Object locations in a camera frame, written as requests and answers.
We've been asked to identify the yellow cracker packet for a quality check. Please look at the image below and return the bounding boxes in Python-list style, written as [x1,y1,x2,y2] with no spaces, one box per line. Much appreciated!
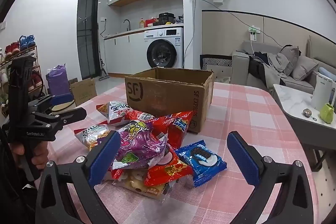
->
[113,169,176,202]

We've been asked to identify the pink checkered tablecloth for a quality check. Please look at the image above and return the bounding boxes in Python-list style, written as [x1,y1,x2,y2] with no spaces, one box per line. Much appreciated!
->
[35,80,315,223]

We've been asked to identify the marble coffee table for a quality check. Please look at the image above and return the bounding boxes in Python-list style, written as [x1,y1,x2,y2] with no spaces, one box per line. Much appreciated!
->
[273,84,336,151]

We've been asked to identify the shoe rack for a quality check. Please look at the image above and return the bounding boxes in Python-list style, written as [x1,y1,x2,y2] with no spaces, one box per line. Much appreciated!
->
[1,35,46,112]

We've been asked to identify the red white balloon bag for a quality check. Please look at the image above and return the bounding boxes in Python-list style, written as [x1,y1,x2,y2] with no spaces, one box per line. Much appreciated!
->
[111,146,194,188]

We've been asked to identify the person's left hand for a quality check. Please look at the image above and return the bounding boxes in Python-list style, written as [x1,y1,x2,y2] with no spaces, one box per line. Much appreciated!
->
[10,141,49,169]

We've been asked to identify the red blue-label chip bag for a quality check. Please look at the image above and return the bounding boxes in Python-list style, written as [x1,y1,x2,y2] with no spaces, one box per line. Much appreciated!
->
[125,109,193,149]

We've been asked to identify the black patterned pet fence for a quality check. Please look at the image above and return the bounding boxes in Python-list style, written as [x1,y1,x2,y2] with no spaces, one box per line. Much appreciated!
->
[200,54,232,81]

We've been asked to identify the grey cushion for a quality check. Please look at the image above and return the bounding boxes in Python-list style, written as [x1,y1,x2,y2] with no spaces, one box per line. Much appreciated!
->
[291,55,318,81]

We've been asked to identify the silver yellow snack bag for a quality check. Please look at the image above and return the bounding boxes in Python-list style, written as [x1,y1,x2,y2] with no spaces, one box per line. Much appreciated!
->
[74,124,110,150]

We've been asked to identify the metal tea infuser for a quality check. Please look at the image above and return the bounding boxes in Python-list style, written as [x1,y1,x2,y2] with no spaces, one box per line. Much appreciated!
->
[302,109,317,122]

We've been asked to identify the white red noodle snack bag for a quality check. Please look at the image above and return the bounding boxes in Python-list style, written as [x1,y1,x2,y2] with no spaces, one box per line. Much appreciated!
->
[96,101,131,126]

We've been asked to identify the SF cardboard box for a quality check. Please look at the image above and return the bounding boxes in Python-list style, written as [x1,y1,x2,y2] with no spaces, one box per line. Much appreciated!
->
[125,67,214,134]

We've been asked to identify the white kitchen cabinets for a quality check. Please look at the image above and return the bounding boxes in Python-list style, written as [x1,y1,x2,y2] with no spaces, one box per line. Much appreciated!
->
[104,32,150,75]

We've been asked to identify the white electric kettle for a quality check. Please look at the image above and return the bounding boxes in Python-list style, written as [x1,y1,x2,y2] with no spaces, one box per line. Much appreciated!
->
[311,73,335,111]

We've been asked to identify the grey sofa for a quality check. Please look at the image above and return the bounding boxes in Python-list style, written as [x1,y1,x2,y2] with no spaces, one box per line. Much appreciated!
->
[231,36,336,94]

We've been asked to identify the blue Oreo packet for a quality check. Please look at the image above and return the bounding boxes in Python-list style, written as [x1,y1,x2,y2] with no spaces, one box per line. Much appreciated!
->
[175,140,227,188]

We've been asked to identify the green mug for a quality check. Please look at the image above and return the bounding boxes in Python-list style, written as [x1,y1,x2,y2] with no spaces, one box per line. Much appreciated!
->
[319,103,334,124]

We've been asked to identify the white washing machine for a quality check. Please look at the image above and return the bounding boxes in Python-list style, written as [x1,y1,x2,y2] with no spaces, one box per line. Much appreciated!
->
[144,27,184,68]

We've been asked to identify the dark clothes on sofa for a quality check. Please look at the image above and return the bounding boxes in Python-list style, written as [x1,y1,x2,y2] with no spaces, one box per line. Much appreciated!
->
[248,52,289,90]

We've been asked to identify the cardboard box on floor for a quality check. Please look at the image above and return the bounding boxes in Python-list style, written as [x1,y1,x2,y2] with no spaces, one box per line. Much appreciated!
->
[70,79,97,106]

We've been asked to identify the purple snack bag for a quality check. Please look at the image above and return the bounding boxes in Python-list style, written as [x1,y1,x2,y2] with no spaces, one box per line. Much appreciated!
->
[112,120,168,170]

